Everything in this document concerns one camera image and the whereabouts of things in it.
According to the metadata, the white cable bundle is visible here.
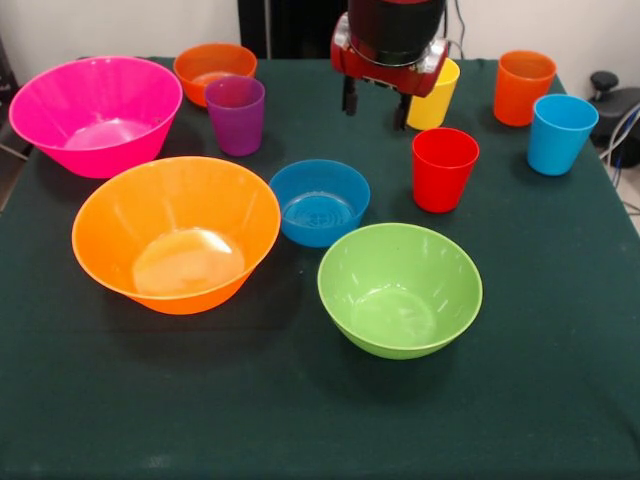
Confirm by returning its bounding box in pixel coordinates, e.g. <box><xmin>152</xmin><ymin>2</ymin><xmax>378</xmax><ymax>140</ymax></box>
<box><xmin>598</xmin><ymin>102</ymin><xmax>640</xmax><ymax>171</ymax></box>

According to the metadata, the green bowl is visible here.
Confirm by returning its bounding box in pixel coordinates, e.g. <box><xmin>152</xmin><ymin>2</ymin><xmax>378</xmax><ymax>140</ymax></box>
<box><xmin>317</xmin><ymin>222</ymin><xmax>484</xmax><ymax>361</ymax></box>

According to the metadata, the yellow cup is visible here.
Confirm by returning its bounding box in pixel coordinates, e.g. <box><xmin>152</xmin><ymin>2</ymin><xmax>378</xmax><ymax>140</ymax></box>
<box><xmin>405</xmin><ymin>57</ymin><xmax>461</xmax><ymax>131</ymax></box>

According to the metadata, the small dark orange bowl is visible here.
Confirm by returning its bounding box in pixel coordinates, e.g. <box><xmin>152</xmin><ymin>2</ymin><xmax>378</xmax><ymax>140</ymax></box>
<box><xmin>173</xmin><ymin>42</ymin><xmax>259</xmax><ymax>109</ymax></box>

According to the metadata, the blue cup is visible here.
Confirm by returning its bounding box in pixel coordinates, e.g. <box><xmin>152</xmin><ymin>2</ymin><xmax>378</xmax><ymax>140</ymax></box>
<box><xmin>526</xmin><ymin>94</ymin><xmax>600</xmax><ymax>177</ymax></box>

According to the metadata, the dark green table cloth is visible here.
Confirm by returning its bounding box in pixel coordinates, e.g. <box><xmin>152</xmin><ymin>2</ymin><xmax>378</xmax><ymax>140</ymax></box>
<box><xmin>0</xmin><ymin>55</ymin><xmax>640</xmax><ymax>480</ymax></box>

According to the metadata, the red cup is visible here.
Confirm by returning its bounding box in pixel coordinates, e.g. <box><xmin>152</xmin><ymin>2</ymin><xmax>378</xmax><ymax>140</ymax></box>
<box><xmin>411</xmin><ymin>127</ymin><xmax>481</xmax><ymax>215</ymax></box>

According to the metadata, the large orange bowl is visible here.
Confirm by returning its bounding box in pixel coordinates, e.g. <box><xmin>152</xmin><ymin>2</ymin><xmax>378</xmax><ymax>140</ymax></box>
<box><xmin>71</xmin><ymin>155</ymin><xmax>282</xmax><ymax>316</ymax></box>

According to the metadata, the black round knob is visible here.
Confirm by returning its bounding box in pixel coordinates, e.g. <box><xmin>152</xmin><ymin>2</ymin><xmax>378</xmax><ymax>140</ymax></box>
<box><xmin>589</xmin><ymin>71</ymin><xmax>621</xmax><ymax>103</ymax></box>

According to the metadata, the blue bowl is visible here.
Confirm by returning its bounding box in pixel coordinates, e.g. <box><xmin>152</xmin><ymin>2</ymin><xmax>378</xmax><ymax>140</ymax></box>
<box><xmin>268</xmin><ymin>158</ymin><xmax>372</xmax><ymax>249</ymax></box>

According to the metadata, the black hanging cable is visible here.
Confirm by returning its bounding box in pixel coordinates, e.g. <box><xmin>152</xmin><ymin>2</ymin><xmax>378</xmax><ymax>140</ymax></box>
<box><xmin>442</xmin><ymin>0</ymin><xmax>469</xmax><ymax>59</ymax></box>

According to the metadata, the large pink bowl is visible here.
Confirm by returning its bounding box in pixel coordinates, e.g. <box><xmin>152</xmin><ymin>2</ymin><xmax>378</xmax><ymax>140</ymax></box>
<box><xmin>8</xmin><ymin>55</ymin><xmax>184</xmax><ymax>180</ymax></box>

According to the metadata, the black round base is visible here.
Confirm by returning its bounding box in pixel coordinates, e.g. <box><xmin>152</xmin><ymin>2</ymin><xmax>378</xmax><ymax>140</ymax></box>
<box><xmin>592</xmin><ymin>87</ymin><xmax>640</xmax><ymax>169</ymax></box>

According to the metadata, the purple cup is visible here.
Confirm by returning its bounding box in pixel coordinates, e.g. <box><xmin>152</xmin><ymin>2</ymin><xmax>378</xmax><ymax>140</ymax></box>
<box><xmin>204</xmin><ymin>75</ymin><xmax>266</xmax><ymax>157</ymax></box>

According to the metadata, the black equipment box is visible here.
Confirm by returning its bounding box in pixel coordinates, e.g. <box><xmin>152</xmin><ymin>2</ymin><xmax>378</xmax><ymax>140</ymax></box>
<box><xmin>0</xmin><ymin>34</ymin><xmax>21</xmax><ymax>101</ymax></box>

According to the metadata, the orange cup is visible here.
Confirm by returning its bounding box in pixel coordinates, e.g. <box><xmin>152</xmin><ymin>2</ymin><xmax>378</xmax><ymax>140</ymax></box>
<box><xmin>493</xmin><ymin>49</ymin><xmax>558</xmax><ymax>128</ymax></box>

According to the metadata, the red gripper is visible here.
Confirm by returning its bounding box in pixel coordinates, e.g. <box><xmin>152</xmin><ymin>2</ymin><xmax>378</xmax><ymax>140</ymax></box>
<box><xmin>329</xmin><ymin>13</ymin><xmax>450</xmax><ymax>132</ymax></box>

